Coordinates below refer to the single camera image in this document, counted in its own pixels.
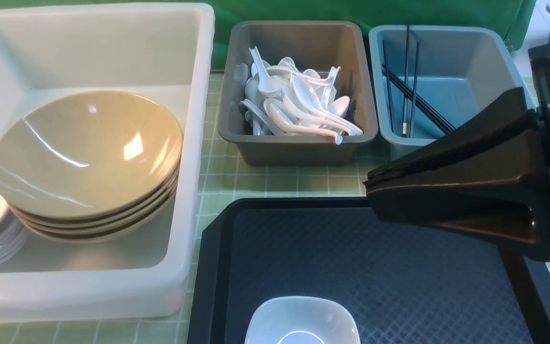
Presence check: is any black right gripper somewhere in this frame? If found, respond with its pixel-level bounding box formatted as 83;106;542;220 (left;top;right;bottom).
365;43;550;262

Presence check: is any white square dish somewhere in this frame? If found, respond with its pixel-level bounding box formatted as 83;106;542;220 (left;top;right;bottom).
244;296;361;344

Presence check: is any tan noodle bowl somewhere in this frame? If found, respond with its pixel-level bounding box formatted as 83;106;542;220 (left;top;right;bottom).
0;91;183;219

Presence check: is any white ceramic soup spoon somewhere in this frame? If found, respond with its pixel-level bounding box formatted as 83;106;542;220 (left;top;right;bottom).
249;46;282;98

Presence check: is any middle stacked tan bowl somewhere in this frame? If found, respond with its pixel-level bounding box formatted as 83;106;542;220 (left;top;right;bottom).
10;178;177;243

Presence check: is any bottom stacked tan bowl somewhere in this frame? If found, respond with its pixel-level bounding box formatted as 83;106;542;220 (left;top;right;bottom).
18;191;177;244

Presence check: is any blue plastic bin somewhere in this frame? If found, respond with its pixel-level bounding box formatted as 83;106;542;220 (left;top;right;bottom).
368;25;525;161

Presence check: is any upright black chopstick in bin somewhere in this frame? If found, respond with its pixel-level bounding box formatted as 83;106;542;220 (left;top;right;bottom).
402;22;410;137

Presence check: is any green backdrop cloth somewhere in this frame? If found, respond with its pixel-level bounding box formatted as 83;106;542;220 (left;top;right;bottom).
0;0;536;70

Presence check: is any diagonal black chopstick in bin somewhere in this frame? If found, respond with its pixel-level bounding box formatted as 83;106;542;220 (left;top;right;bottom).
381;64;455;134

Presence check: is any black serving tray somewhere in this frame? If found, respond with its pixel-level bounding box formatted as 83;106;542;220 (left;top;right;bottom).
187;197;550;344

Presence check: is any grey plastic bin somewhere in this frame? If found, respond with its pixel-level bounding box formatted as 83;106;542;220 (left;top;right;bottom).
218;21;379;166

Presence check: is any pile of white spoons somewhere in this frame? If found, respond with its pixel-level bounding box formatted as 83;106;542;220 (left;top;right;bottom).
236;57;364;145

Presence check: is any large white plastic tub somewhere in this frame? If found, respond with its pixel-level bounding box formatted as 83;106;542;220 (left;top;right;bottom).
0;3;215;323

